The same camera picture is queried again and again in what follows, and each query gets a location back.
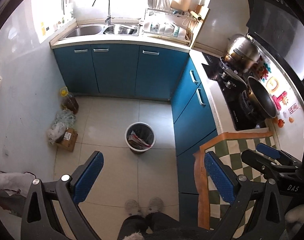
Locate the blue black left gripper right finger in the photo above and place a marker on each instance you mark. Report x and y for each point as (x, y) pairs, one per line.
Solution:
(267, 217)

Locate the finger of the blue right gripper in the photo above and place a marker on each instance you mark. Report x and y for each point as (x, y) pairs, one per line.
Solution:
(268, 151)

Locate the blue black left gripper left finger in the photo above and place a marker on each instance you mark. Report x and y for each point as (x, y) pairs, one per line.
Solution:
(40, 220)

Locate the clear printed plastic bag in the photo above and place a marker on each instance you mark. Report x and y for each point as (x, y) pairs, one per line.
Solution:
(140, 143)

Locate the blue kitchen base cabinets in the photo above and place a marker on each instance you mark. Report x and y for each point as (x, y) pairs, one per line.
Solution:
(119, 84)

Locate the white round trash bin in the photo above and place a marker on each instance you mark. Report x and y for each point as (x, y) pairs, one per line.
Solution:
(141, 129)

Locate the chrome kitchen faucet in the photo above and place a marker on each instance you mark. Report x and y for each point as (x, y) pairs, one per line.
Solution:
(107, 10)

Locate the small red tomato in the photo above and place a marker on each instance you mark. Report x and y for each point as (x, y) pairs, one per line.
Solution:
(280, 123)

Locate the green white checkered tablecloth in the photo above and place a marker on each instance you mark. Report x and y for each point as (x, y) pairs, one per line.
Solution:
(228, 148)

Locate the black wok pan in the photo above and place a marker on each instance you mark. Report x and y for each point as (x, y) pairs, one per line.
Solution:
(256, 101)

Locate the white cloth at left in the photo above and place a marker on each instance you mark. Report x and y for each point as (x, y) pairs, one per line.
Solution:
(16, 183)

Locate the black gas stove top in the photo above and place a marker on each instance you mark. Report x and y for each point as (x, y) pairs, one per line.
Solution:
(234, 91)

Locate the brown cardboard box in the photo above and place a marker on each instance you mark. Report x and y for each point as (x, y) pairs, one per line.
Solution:
(68, 140)

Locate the left grey slipper shoe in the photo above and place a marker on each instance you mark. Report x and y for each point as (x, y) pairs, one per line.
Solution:
(132, 208)

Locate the grey slipper shoe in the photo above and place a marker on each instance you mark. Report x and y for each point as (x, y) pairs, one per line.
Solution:
(156, 205)
(132, 208)

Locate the white plastic bag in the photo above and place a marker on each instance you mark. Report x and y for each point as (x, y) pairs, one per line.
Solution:
(55, 132)

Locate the stainless steel stock pot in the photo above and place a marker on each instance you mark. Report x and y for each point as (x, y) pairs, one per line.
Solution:
(241, 53)

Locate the green vegetables in plastic bag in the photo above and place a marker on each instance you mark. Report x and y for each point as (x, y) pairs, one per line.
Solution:
(66, 117)

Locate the right grey slipper shoe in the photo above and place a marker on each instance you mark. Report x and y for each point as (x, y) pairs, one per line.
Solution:
(156, 205)

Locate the cooking oil bottle yellow cap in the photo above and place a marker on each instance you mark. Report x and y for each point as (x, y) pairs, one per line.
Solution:
(68, 101)

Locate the black range hood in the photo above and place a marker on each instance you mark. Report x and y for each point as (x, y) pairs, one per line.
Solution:
(278, 26)

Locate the metal dish drying rack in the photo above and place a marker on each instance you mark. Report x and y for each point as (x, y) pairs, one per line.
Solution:
(163, 21)

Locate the stainless steel double sink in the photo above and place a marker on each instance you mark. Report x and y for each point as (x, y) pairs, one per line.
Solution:
(103, 29)

